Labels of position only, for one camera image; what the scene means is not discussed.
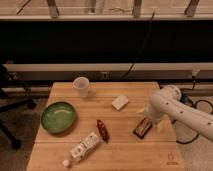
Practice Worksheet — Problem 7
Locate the wall power outlet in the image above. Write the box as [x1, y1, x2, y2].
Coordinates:
[101, 72, 109, 80]

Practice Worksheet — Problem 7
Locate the clear plastic cup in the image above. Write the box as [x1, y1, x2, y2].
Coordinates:
[73, 77, 89, 98]

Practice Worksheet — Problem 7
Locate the dark red toy boat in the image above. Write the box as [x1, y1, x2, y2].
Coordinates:
[97, 120, 109, 142]

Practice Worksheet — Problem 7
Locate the black floor cable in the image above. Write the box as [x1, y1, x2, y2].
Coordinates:
[171, 75, 213, 145]

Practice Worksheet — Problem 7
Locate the green bowl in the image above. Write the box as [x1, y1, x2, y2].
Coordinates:
[41, 101, 77, 134]

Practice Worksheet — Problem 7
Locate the dark eraser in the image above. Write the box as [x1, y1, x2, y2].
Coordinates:
[133, 117, 152, 139]

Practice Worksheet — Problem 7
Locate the black office chair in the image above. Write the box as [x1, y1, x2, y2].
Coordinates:
[0, 63, 38, 150]

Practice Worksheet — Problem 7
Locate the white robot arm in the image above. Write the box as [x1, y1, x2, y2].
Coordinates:
[140, 85, 213, 141]

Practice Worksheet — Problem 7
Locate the white sponge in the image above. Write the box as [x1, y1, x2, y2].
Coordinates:
[112, 95, 129, 110]

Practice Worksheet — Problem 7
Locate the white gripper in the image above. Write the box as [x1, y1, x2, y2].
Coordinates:
[136, 104, 165, 133]

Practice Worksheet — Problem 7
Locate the black hanging cable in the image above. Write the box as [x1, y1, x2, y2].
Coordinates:
[118, 11, 156, 82]

